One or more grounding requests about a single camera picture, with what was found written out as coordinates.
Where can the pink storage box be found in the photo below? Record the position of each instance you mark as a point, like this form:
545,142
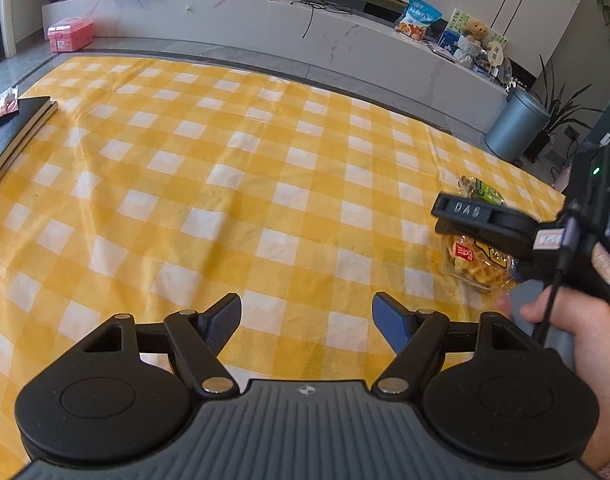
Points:
71,35

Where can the grey blue trash can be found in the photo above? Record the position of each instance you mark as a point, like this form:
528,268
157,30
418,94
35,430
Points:
516,125

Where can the small red packet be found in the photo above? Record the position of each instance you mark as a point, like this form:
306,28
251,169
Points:
4,105

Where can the potted green plant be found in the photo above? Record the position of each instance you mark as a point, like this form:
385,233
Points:
560,110

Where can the white marble TV cabinet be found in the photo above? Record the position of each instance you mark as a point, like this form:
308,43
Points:
265,25

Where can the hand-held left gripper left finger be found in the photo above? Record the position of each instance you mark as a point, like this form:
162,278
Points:
227,317

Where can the brown teddy bear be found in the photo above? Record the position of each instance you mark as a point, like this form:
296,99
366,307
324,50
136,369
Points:
474,35

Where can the blue snack bag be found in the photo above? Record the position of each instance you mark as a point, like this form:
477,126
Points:
418,19

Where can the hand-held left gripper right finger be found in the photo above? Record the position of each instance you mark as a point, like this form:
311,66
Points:
387,320

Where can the black hardcover book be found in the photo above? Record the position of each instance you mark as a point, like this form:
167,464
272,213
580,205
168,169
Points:
10,135

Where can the green white gift box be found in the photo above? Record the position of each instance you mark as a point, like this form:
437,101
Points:
455,25

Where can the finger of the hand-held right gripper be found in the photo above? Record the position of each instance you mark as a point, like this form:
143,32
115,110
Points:
465,210

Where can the clear snack bag green header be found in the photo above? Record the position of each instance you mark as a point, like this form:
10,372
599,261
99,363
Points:
477,267

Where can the person's right hand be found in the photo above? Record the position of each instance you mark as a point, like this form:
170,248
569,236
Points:
595,340

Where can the person's right forearm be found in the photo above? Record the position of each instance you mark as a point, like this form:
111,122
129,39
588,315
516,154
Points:
605,430

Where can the yellow white checkered tablecloth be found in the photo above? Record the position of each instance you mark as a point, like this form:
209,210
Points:
235,170

